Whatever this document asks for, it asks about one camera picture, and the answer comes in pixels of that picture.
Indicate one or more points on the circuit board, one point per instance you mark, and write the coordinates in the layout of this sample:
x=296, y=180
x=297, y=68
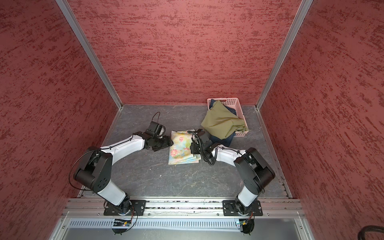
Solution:
x=122, y=223
x=246, y=223

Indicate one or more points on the left corner aluminium post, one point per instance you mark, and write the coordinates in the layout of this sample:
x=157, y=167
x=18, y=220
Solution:
x=86, y=45

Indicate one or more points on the right circuit board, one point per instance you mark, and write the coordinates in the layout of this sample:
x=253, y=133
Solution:
x=246, y=223

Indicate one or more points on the right corner aluminium post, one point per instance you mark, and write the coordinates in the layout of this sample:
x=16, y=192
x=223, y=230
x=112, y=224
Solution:
x=290, y=37

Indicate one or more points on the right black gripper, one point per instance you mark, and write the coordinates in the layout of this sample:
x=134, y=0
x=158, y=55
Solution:
x=193, y=148

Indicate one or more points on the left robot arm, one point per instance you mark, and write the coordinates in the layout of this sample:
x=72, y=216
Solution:
x=95, y=168

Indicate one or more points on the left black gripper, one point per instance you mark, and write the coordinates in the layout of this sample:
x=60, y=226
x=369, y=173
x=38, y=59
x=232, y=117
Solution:
x=167, y=143

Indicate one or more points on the left circuit board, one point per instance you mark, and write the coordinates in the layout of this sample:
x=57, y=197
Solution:
x=122, y=223

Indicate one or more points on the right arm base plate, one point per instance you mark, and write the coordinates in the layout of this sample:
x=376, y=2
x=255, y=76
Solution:
x=235, y=208

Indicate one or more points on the aluminium front rail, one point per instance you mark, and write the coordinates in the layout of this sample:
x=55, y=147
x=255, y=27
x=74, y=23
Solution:
x=95, y=207

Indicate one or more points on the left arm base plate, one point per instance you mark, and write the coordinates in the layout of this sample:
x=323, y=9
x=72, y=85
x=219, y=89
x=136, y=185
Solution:
x=127, y=208

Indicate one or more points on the pink plastic basket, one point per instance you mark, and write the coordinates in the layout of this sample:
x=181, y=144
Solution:
x=233, y=104

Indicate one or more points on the floral pastel skirt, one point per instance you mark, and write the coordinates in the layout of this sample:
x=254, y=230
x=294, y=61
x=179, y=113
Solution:
x=180, y=152

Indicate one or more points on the olive green skirt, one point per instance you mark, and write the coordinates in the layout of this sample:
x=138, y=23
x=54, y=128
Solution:
x=221, y=123

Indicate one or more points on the corner aluminium post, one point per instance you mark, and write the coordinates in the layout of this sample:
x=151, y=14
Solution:
x=86, y=45
x=290, y=37

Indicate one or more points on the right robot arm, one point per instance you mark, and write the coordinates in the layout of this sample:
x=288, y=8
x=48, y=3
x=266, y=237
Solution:
x=253, y=169

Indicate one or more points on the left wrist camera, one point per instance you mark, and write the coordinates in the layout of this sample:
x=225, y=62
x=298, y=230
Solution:
x=155, y=130

